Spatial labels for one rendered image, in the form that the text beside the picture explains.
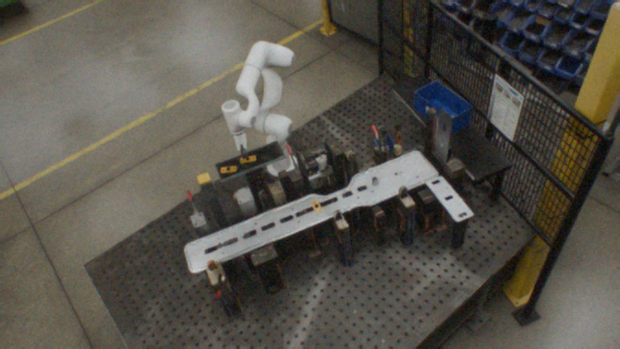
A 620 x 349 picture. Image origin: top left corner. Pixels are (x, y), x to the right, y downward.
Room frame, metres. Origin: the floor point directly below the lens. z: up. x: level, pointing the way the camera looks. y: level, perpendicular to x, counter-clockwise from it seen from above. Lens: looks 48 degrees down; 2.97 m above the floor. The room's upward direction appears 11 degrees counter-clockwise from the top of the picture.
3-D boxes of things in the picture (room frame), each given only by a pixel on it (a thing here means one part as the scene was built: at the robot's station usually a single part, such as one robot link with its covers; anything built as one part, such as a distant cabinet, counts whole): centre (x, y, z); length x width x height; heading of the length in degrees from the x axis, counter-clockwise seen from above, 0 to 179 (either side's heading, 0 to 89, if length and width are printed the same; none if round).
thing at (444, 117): (1.73, -0.71, 1.17); 0.12 x 0.01 x 0.34; 14
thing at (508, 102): (1.71, -1.02, 1.30); 0.23 x 0.02 x 0.31; 14
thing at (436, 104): (2.02, -0.81, 1.09); 0.30 x 0.17 x 0.13; 23
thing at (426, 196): (1.51, -0.57, 0.84); 0.11 x 0.10 x 0.28; 14
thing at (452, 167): (1.62, -0.75, 0.88); 0.08 x 0.08 x 0.36; 14
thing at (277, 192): (1.67, 0.19, 0.89); 0.13 x 0.11 x 0.38; 14
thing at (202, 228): (1.57, 0.61, 0.88); 0.11 x 0.10 x 0.36; 14
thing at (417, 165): (1.55, 0.01, 1.00); 1.38 x 0.22 x 0.02; 104
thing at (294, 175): (1.74, 0.08, 0.89); 0.13 x 0.11 x 0.38; 14
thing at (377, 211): (1.46, -0.31, 0.84); 0.11 x 0.08 x 0.29; 14
